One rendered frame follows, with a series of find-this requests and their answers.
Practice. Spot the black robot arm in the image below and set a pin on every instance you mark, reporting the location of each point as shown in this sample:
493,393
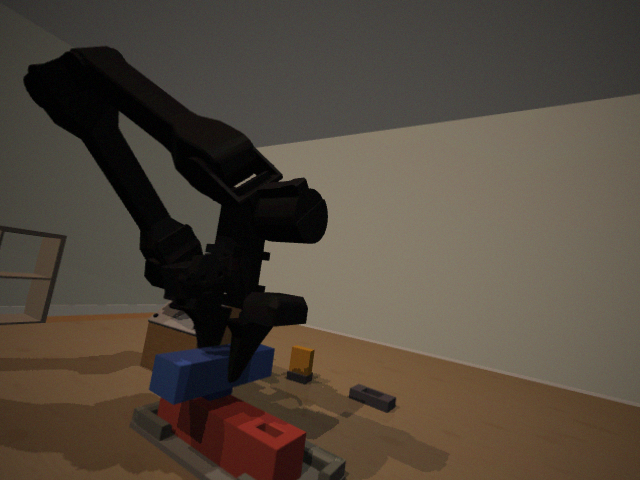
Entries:
84,89

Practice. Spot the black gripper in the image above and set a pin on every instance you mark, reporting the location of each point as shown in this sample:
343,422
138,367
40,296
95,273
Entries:
261,311

